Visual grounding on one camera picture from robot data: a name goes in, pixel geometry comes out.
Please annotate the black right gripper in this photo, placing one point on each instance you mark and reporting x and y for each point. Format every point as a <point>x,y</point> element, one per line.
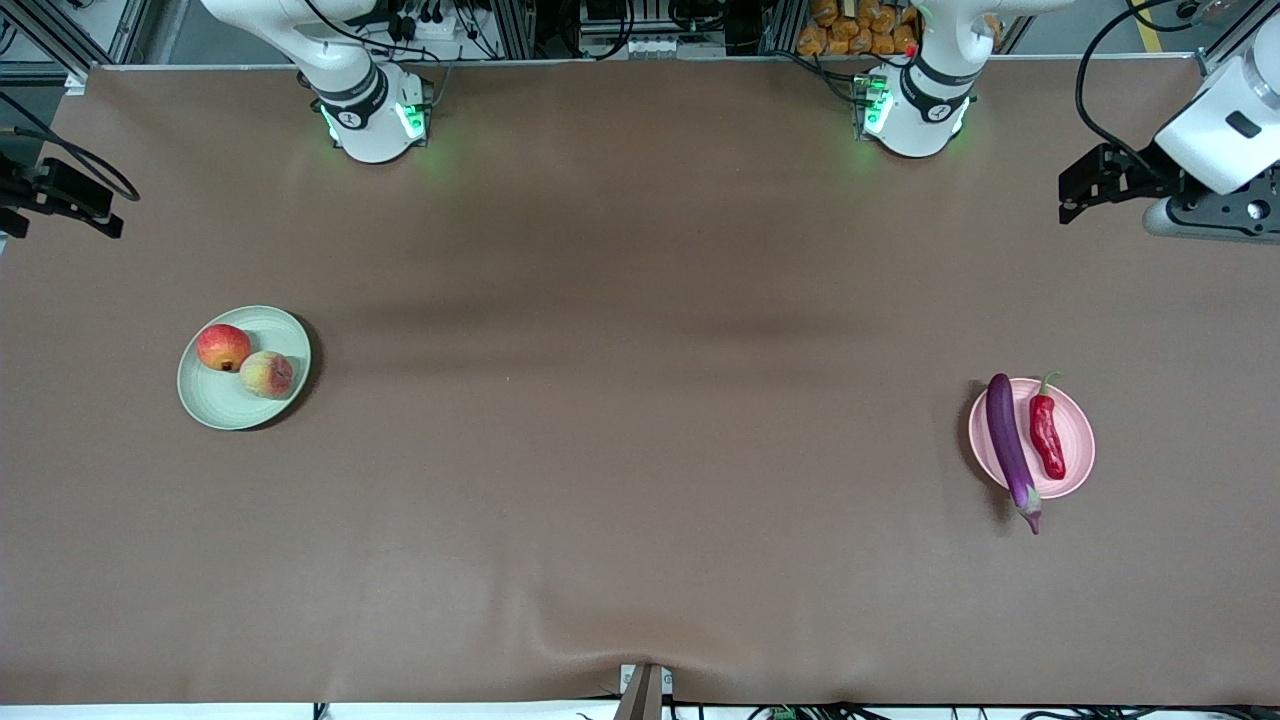
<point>30,190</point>

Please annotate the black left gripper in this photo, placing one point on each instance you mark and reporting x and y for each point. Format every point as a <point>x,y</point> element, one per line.
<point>1137,176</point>

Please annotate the red apple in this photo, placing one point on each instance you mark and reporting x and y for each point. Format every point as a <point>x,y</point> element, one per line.
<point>222,346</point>

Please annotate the red chili pepper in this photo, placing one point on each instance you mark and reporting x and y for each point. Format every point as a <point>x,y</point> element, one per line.
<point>1047,435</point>

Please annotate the yellow pink peach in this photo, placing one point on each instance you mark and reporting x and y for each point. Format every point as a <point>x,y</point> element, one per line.
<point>266,375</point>

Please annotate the long purple eggplant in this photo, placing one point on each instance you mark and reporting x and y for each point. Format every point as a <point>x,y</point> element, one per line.
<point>1005,440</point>

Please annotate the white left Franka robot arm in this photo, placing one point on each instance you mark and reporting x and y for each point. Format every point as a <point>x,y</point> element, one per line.
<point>925,100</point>

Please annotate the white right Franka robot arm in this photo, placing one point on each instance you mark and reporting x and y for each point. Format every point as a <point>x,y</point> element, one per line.
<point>370,120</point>

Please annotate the pile of orange fruits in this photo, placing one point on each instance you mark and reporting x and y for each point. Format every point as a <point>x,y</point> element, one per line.
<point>830,35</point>

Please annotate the pink round plate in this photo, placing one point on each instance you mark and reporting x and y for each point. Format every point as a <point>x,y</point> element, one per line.
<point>1080,440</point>

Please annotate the light green round plate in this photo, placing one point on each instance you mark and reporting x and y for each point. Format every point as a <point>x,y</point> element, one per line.
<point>225,405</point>

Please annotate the white power strip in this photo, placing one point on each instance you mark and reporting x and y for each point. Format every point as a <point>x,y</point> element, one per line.
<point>655,46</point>

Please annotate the brown table cover mat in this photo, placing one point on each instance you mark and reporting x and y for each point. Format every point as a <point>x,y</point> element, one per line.
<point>600,500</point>

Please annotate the aluminium frame post with bracket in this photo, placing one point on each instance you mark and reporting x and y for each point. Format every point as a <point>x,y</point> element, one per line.
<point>1212,62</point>

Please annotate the aluminium frame bars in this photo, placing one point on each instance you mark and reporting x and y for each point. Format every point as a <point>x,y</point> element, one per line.
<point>128,30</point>

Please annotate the metal stand bracket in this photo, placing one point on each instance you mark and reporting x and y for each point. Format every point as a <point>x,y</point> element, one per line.
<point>645,695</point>

